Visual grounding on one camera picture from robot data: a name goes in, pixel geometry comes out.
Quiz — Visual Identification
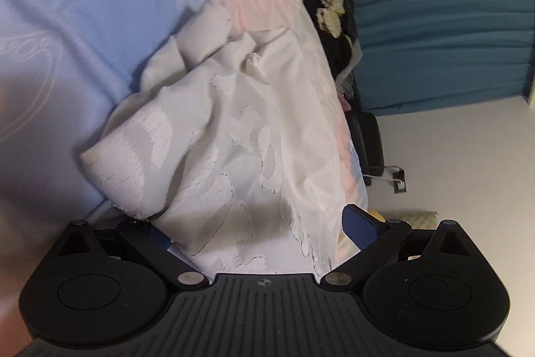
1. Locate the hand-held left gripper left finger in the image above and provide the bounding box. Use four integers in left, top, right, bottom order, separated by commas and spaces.
56, 220, 205, 287

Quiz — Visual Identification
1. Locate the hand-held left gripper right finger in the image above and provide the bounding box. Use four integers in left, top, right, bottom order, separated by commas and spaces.
320, 204, 475, 287

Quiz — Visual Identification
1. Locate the white patterned garment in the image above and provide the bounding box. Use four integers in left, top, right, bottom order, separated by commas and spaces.
79, 0, 347, 274

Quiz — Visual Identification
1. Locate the black clothes pile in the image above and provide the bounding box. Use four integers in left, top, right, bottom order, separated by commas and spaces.
288, 0, 365, 113

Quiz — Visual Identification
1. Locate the cream textured roll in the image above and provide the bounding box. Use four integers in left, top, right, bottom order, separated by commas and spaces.
382, 210, 439, 229

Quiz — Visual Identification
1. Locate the black bag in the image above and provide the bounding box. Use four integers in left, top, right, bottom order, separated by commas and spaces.
348, 110, 385, 187

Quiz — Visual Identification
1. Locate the wide blue curtain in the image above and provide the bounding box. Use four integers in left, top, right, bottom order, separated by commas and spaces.
276, 0, 535, 117

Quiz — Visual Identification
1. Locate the white power cable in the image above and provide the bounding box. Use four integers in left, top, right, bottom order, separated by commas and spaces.
361, 165, 404, 189

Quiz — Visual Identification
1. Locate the wall socket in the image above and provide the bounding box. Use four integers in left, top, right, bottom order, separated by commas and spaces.
391, 168, 407, 194

